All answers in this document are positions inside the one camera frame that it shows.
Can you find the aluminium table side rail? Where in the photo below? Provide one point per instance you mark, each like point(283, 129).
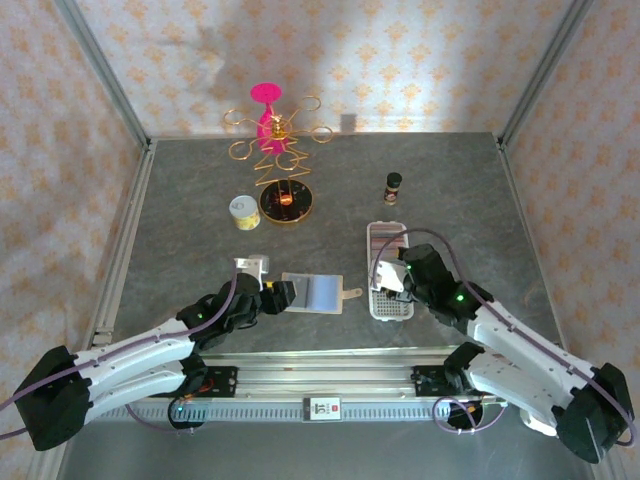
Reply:
point(533, 250)
point(121, 250)

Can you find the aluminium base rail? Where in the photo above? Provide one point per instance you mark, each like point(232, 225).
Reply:
point(325, 375)

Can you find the yellow tin can white lid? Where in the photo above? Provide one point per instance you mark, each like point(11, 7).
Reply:
point(244, 212)

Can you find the aluminium frame post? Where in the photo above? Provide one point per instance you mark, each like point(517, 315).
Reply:
point(547, 65)
point(100, 65)

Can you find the stack of colourful cards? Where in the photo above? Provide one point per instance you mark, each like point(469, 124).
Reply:
point(387, 235)

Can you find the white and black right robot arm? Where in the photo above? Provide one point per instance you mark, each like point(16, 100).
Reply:
point(520, 340)

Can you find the white label with red mark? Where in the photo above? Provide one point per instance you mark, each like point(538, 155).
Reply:
point(322, 409)

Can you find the spice bottle with black cap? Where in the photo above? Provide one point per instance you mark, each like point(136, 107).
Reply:
point(392, 190)

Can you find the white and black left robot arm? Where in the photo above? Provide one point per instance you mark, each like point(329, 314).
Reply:
point(135, 350)

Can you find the pink plastic wine glass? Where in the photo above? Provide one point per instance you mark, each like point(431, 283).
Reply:
point(265, 92)

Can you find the white plastic slotted basket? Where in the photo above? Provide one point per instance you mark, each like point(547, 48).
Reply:
point(385, 310)

